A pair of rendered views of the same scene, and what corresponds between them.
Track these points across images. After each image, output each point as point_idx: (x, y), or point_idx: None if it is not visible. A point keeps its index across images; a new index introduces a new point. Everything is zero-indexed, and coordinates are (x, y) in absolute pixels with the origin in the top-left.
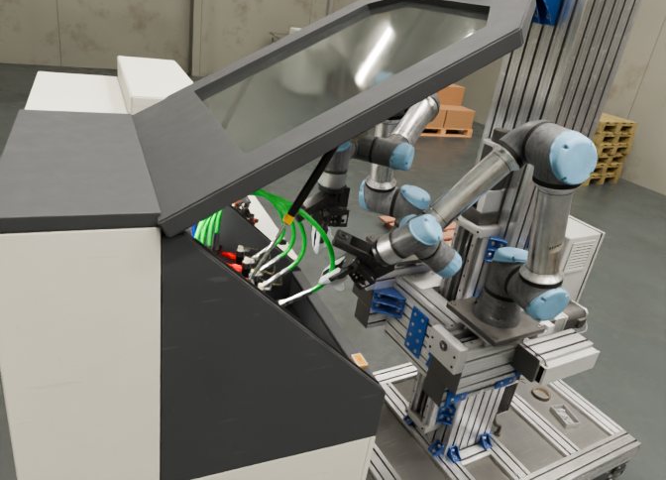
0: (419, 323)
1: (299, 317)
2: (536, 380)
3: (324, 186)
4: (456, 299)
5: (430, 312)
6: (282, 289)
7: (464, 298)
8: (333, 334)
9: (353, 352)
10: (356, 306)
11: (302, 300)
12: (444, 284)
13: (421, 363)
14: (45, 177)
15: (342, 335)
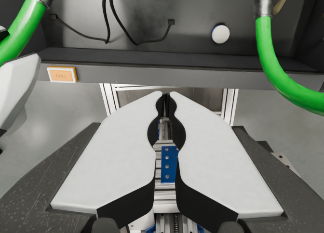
0: (170, 172)
1: (245, 55)
2: None
3: None
4: (163, 220)
5: (164, 189)
6: (310, 51)
7: (158, 227)
8: (133, 66)
9: (86, 75)
10: (247, 133)
11: (255, 65)
12: (187, 226)
13: (156, 146)
14: None
15: (127, 78)
